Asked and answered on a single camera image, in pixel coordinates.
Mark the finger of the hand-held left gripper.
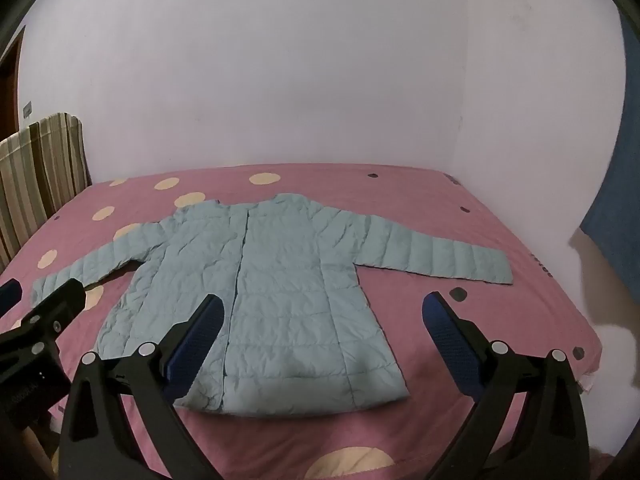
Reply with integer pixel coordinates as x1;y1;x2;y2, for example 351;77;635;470
0;280;24;317
9;278;87;347

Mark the light blue puffer jacket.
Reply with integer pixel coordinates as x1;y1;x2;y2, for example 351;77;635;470
31;193;516;417

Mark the brown wooden door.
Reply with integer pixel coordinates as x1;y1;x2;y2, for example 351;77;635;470
0;25;26;142

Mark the pink dotted bed sheet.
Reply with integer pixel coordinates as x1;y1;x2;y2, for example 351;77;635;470
0;162;602;480

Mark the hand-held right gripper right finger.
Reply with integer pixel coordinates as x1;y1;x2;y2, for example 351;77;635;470
422;291;589;480

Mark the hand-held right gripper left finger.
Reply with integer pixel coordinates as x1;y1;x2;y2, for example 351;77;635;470
57;293;224;480

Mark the blue hanging cloth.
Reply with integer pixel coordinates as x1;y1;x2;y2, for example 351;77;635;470
580;10;640;307

